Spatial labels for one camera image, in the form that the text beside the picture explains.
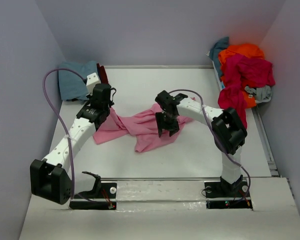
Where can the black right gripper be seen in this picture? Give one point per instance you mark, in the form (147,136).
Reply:
(162,125)

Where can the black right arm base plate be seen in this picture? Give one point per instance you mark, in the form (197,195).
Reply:
(217,199)

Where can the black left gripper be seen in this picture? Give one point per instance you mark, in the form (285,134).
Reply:
(110,104)

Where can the pink t shirt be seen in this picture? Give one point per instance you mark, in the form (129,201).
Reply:
(142,126)

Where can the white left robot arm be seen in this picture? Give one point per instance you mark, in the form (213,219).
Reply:
(53,177)

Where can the orange t shirt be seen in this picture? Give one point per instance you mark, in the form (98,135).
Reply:
(248,50)

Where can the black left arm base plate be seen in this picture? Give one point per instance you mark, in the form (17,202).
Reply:
(105,200)

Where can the grey t shirt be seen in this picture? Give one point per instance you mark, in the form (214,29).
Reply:
(260,94)

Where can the teal t shirt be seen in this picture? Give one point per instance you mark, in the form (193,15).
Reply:
(221,44)

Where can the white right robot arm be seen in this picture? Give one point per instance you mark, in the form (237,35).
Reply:
(226,127)

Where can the folded light blue t shirt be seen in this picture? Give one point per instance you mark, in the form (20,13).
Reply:
(71,86)

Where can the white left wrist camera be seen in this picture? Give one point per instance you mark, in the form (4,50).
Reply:
(91,81)

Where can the magenta t shirt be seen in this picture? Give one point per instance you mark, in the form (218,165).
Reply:
(241,71)

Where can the clear plastic bin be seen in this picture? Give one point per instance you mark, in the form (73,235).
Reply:
(214,57)

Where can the folded dark red t shirt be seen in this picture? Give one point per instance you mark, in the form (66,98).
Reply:
(102,74)

